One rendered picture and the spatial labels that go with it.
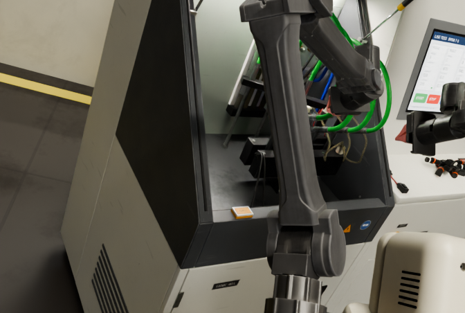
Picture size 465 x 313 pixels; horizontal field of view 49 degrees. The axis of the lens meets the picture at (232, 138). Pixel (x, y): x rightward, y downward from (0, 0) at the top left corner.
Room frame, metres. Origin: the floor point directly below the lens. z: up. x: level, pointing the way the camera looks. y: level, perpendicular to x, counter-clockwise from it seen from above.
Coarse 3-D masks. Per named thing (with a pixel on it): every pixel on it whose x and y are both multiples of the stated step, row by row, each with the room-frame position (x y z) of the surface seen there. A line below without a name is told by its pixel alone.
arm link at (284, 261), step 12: (288, 228) 0.63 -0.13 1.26; (300, 228) 0.63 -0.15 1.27; (312, 228) 0.62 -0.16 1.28; (288, 240) 0.61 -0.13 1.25; (300, 240) 0.60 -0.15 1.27; (276, 252) 0.60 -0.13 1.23; (288, 252) 0.60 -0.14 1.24; (300, 252) 0.59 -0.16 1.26; (276, 264) 0.58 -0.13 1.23; (288, 264) 0.57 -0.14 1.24; (300, 264) 0.57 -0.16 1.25; (312, 264) 0.58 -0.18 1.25; (312, 276) 0.57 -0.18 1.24
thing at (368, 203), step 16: (256, 208) 1.08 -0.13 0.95; (272, 208) 1.11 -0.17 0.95; (336, 208) 1.23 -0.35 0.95; (352, 208) 1.26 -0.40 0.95; (368, 208) 1.30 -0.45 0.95; (384, 208) 1.35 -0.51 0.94; (224, 224) 0.98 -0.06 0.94; (240, 224) 1.01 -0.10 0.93; (256, 224) 1.05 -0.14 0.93; (208, 240) 0.97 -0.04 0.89; (224, 240) 1.00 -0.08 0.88; (240, 240) 1.03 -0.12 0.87; (256, 240) 1.06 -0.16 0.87; (352, 240) 1.31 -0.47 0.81; (208, 256) 0.98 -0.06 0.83; (224, 256) 1.01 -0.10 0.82; (240, 256) 1.05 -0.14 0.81; (256, 256) 1.08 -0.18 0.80
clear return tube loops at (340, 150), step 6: (312, 108) 1.42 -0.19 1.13; (318, 114) 1.42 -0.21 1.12; (354, 120) 1.50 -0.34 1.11; (348, 138) 1.41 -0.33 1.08; (366, 138) 1.45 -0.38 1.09; (330, 144) 1.35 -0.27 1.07; (336, 144) 1.48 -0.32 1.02; (342, 144) 1.49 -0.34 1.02; (366, 144) 1.44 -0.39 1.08; (330, 150) 1.44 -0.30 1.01; (336, 150) 1.50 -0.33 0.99; (342, 150) 1.50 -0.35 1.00; (348, 150) 1.40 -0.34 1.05; (324, 156) 1.38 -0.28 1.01; (354, 162) 1.45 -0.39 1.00
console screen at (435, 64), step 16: (432, 32) 1.73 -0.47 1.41; (448, 32) 1.78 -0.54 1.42; (464, 32) 1.84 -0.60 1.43; (432, 48) 1.74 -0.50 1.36; (448, 48) 1.79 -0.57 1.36; (464, 48) 1.85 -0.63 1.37; (416, 64) 1.69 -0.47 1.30; (432, 64) 1.75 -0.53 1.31; (448, 64) 1.80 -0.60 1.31; (464, 64) 1.86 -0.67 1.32; (416, 80) 1.70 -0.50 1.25; (432, 80) 1.76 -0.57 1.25; (448, 80) 1.81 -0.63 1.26; (464, 80) 1.87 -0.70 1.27; (416, 96) 1.71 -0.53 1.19; (432, 96) 1.77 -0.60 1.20; (400, 112) 1.66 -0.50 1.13; (432, 112) 1.78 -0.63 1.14
